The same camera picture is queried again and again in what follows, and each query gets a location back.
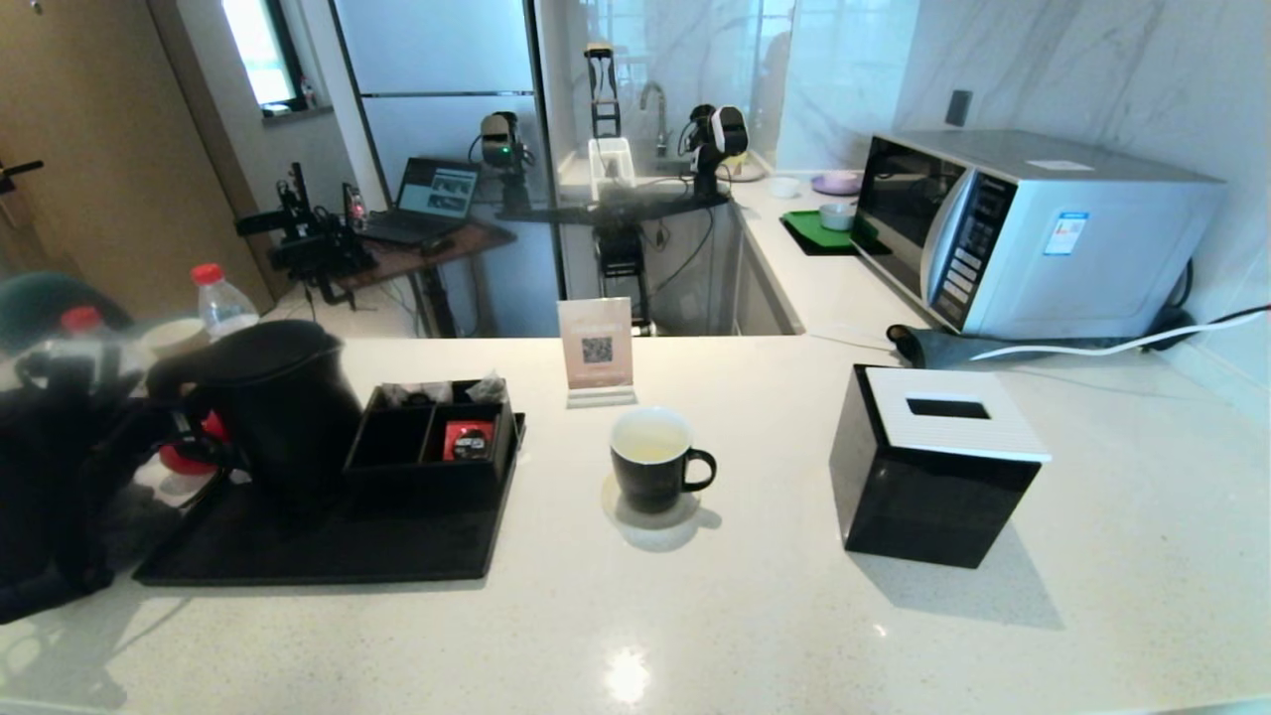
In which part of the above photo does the black electric kettle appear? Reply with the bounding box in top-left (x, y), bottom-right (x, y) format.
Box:
top-left (147, 320), bottom-right (363, 507)

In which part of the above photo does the red Nescafe sachet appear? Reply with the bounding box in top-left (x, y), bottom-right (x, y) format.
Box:
top-left (442, 420), bottom-right (494, 463)

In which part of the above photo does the red rounded object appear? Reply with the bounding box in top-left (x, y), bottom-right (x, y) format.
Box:
top-left (159, 412), bottom-right (231, 476)

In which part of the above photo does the paper cup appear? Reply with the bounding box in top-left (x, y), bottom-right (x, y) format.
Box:
top-left (139, 318), bottom-right (210, 358)

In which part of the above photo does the clear plastic bottle red cap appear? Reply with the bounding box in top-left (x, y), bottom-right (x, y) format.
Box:
top-left (191, 263), bottom-right (261, 341)
top-left (55, 306), bottom-right (150, 398)

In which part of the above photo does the green chair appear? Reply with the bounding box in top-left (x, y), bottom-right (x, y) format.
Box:
top-left (0, 273), bottom-right (132, 351)

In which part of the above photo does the black rectangular serving tray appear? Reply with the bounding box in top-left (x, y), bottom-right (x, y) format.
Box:
top-left (132, 412), bottom-right (527, 587)

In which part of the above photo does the black compartment organizer box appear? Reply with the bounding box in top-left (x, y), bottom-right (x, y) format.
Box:
top-left (343, 380), bottom-right (517, 502)

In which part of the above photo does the brown wooden door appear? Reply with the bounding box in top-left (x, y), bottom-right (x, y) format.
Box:
top-left (0, 0), bottom-right (274, 319)

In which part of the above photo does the open black laptop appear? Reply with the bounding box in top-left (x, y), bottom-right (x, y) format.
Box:
top-left (359, 157), bottom-right (485, 249)

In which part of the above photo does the black framed window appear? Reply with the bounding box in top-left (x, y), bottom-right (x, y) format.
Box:
top-left (220, 0), bottom-right (309, 116)

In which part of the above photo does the QR code sign stand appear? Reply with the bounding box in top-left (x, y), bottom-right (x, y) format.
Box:
top-left (558, 296), bottom-right (638, 410)

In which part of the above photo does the grey device green light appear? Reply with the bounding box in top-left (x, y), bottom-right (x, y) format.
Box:
top-left (470, 112), bottom-right (537, 213)

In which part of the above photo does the frosted glass sliding door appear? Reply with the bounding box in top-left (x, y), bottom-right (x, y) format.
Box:
top-left (333, 0), bottom-right (562, 339)

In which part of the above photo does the black mug white inside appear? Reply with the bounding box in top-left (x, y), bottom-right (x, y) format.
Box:
top-left (609, 406), bottom-right (718, 515)

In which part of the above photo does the black metal rack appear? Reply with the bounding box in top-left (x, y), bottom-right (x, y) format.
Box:
top-left (596, 221), bottom-right (651, 334)

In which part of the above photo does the round white coaster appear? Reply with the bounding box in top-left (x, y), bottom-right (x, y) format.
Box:
top-left (601, 473), bottom-right (702, 530)

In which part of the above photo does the black upright stand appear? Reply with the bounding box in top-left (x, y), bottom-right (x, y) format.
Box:
top-left (584, 43), bottom-right (625, 140)

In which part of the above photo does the metal sink faucet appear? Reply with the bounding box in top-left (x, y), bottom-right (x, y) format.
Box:
top-left (639, 82), bottom-right (672, 158)

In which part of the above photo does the black and white device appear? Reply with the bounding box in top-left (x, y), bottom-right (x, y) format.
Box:
top-left (678, 104), bottom-right (751, 203)

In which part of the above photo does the green tray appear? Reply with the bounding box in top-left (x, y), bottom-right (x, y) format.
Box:
top-left (779, 209), bottom-right (890, 257)

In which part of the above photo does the black tissue box white lid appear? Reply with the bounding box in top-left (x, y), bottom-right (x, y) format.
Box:
top-left (828, 363), bottom-right (1054, 570)

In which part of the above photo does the dark slate cloth bundle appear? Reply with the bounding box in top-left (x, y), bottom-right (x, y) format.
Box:
top-left (886, 323), bottom-right (1198, 370)

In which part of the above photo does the silver microwave oven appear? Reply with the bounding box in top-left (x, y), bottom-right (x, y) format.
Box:
top-left (852, 129), bottom-right (1225, 342)

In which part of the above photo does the white power cable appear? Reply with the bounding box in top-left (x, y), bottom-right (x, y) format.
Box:
top-left (968, 308), bottom-right (1271, 363)

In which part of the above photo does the black power cable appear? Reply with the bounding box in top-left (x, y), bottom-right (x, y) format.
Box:
top-left (1142, 256), bottom-right (1271, 347)

